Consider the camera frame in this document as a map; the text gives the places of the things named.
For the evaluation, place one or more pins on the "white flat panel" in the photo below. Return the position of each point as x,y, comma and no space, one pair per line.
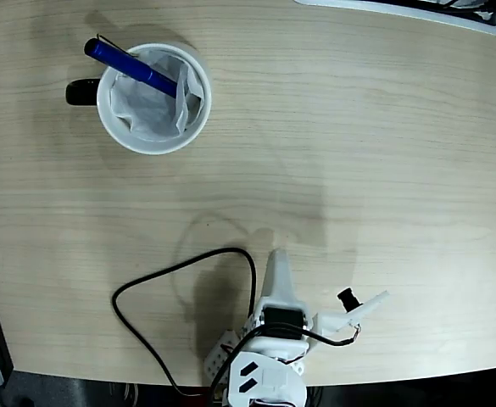
379,5

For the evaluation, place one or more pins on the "black wrist camera white mount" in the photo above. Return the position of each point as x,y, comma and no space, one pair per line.
336,322

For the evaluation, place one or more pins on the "black device with white marks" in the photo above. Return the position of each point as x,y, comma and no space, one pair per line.
464,10

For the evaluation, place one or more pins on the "blue metal pen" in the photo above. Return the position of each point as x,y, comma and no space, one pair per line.
120,61

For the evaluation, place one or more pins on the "crumpled white tissue paper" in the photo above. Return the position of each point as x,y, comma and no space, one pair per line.
146,114

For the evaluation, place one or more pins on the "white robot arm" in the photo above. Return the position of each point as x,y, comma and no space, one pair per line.
269,381

